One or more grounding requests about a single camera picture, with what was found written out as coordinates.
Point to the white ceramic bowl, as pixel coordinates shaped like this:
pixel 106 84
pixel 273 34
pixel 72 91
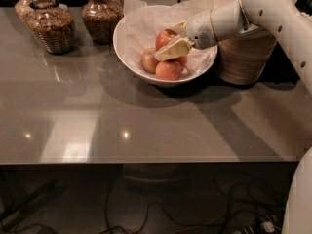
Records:
pixel 137 31

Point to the red apple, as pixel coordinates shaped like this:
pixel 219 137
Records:
pixel 164 37
pixel 182 60
pixel 169 70
pixel 148 61

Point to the back left glass jar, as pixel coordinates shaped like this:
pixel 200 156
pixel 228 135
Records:
pixel 23 10

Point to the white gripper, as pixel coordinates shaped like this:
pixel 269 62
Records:
pixel 200 29

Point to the white paper liner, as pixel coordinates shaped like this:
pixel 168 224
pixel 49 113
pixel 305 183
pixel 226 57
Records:
pixel 195 6

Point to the front stack paper bowls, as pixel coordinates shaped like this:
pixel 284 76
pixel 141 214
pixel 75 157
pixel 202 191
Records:
pixel 241 61

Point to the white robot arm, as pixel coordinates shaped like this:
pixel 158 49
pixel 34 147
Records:
pixel 293 31

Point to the glass cereal jar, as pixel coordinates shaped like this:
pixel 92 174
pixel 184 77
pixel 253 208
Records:
pixel 100 18
pixel 52 25

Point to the front glass cereal jar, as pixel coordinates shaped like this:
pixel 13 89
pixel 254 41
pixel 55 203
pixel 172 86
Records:
pixel 52 25

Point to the middle glass cereal jar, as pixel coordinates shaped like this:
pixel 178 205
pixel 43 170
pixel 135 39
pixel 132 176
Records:
pixel 100 18

